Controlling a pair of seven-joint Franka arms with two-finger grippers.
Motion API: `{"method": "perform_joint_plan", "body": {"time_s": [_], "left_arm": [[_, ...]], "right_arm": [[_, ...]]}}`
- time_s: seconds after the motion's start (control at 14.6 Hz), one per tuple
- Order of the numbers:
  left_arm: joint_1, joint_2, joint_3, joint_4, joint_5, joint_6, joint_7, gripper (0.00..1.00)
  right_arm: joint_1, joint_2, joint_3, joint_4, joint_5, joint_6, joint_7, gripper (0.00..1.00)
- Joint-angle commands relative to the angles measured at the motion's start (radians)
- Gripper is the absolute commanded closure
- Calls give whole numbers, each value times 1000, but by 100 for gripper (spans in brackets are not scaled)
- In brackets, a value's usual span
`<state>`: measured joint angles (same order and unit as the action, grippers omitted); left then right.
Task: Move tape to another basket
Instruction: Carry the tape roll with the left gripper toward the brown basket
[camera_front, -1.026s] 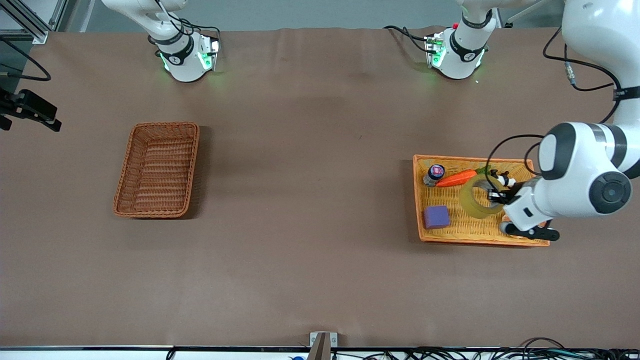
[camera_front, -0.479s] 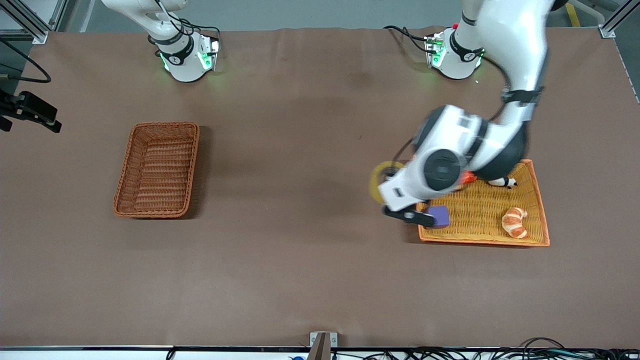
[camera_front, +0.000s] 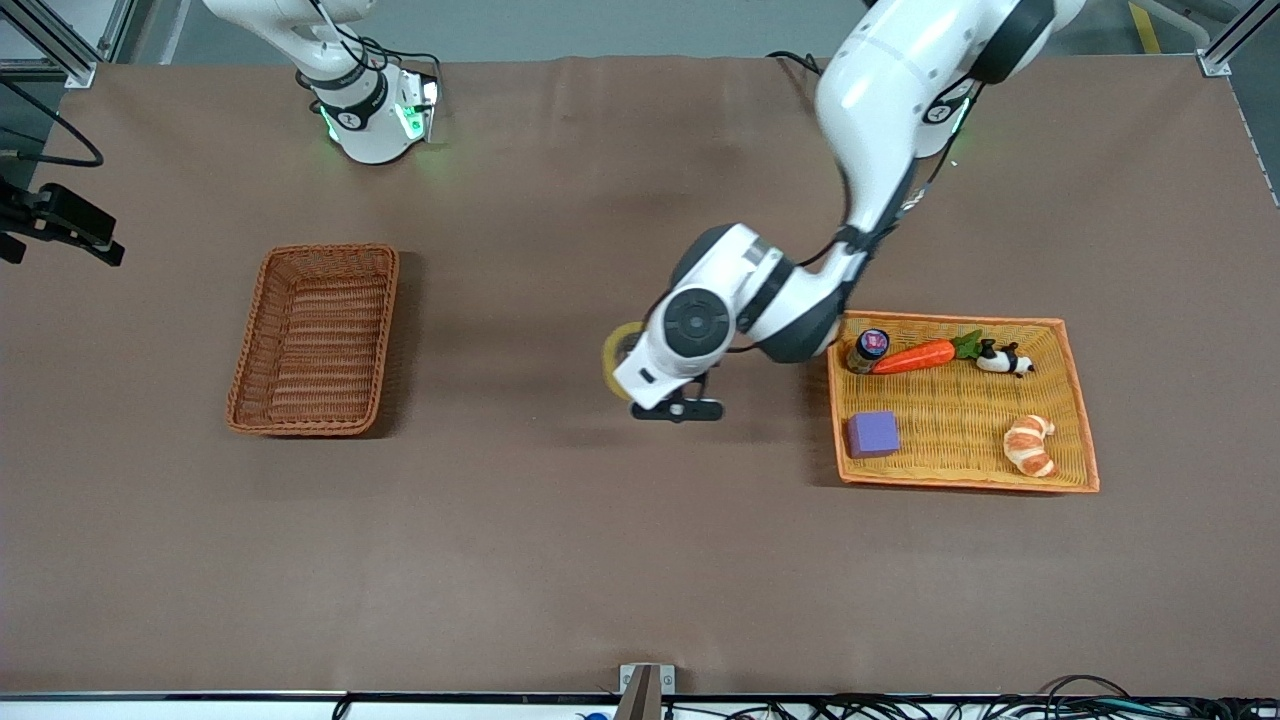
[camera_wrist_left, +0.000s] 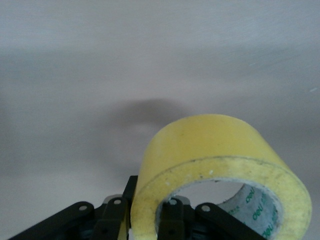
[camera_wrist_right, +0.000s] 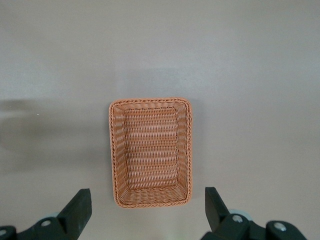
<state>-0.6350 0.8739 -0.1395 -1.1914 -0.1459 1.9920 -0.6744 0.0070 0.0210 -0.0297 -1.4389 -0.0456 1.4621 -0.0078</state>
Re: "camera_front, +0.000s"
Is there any yellow clear tape roll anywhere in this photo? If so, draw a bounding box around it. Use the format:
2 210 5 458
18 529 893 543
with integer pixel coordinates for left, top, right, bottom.
601 321 649 403

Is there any brown deep wicker basket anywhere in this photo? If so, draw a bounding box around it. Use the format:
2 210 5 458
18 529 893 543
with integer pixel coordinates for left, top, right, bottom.
225 243 401 438

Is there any orange flat wicker basket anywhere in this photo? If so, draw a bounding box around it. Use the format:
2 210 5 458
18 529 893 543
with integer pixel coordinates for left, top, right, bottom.
827 311 1101 494

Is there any brown table cloth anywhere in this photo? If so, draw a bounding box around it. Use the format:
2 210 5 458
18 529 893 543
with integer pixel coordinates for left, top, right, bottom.
0 52 1280 696

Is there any small jar with dark lid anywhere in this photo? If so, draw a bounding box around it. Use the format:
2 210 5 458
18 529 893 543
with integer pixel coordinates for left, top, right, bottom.
846 328 892 375

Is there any purple foam cube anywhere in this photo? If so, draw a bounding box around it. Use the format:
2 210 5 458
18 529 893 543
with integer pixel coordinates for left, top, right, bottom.
847 410 901 459

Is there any orange toy carrot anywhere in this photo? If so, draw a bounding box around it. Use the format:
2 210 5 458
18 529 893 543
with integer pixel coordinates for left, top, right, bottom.
870 329 986 377

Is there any grey base connector box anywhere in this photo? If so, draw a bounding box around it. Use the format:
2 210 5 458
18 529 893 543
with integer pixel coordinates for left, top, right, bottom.
398 68 442 143

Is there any grey brown upright bar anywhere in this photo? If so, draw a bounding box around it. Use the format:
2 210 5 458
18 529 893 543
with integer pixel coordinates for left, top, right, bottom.
612 666 663 720

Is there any black white panda toy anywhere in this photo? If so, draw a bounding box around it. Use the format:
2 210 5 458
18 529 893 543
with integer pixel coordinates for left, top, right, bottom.
975 340 1036 378

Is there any toy croissant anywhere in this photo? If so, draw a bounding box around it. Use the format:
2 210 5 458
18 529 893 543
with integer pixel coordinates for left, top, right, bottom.
1003 414 1059 479

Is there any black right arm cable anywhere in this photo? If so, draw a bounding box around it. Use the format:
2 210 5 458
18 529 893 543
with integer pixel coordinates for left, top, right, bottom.
0 75 104 166

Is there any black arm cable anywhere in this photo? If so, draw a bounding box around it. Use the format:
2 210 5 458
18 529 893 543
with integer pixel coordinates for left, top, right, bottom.
800 80 986 276
0 75 104 166

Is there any aluminium frame profile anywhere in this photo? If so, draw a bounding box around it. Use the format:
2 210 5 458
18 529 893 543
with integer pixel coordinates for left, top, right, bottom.
1197 0 1280 78
0 0 136 89

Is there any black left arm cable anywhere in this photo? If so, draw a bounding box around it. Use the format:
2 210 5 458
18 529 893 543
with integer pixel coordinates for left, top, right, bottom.
800 80 986 276

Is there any black right base cable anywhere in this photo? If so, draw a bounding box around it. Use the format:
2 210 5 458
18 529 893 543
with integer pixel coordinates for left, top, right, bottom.
355 35 443 86

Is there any black cable bundle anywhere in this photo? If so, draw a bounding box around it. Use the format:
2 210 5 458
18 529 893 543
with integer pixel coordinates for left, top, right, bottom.
665 675 1280 720

